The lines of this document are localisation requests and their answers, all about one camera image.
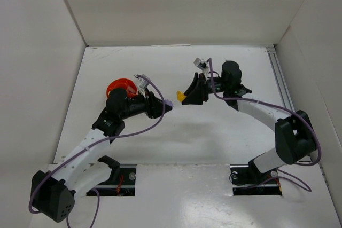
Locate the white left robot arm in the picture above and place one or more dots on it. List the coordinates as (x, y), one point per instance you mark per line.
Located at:
(54, 193)

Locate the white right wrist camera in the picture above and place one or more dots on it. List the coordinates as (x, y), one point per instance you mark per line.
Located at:
(203, 66)

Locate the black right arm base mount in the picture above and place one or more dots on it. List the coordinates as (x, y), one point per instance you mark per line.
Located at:
(248, 181)

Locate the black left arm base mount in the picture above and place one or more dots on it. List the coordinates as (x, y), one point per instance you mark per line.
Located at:
(121, 181)

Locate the orange round divided container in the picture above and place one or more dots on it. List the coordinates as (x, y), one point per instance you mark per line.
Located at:
(120, 86)

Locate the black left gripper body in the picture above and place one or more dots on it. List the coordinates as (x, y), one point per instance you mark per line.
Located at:
(150, 104)

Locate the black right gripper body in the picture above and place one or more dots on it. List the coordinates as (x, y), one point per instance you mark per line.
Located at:
(202, 89)

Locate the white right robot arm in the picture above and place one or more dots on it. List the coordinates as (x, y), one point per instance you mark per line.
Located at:
(294, 135)

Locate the yellow black striped lego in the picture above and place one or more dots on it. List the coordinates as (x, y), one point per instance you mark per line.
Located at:
(180, 96)

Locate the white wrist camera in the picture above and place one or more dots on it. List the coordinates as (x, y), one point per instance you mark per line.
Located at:
(141, 83)
(203, 66)

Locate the lilac lego brick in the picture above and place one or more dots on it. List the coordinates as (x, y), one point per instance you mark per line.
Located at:
(169, 103)

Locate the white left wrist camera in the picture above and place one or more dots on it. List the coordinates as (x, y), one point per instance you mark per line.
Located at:
(141, 83)

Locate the aluminium rail right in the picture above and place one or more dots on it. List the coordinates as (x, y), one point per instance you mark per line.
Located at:
(279, 77)

